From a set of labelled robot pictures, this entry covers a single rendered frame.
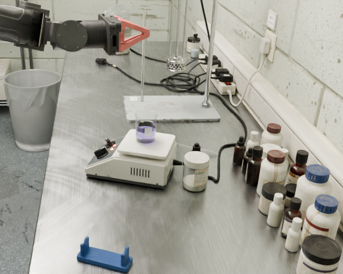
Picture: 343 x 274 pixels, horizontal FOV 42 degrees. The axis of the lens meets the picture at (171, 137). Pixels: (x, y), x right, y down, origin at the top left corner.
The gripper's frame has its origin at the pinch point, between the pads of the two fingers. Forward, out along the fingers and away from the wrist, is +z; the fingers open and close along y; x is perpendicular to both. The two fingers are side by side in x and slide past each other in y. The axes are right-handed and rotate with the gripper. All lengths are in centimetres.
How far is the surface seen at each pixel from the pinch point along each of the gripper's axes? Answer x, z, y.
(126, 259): 33.8, -12.2, -30.3
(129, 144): 26.4, -3.1, -0.5
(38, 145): 105, -12, 158
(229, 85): 31, 47, 44
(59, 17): 47, 16, 244
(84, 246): 32.6, -18.9, -25.9
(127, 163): 29.3, -4.7, -3.9
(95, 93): 35, 1, 56
